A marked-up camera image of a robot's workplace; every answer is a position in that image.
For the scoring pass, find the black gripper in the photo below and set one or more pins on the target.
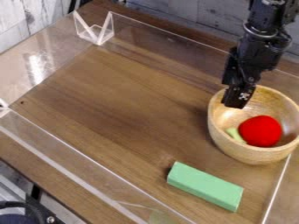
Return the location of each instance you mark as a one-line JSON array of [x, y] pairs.
[[257, 54]]

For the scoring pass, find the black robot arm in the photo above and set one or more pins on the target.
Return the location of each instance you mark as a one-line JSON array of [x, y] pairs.
[[269, 16]]

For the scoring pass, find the red round plush tomato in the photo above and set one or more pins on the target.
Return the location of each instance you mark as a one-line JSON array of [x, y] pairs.
[[259, 131]]

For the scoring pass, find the wooden bowl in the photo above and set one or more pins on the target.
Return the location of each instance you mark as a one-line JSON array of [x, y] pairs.
[[267, 102]]

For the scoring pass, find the black clamp with bolt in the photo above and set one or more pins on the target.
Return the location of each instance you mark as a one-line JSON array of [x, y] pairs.
[[40, 214]]

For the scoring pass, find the green rectangular block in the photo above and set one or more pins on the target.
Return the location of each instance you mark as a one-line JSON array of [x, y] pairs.
[[213, 189]]

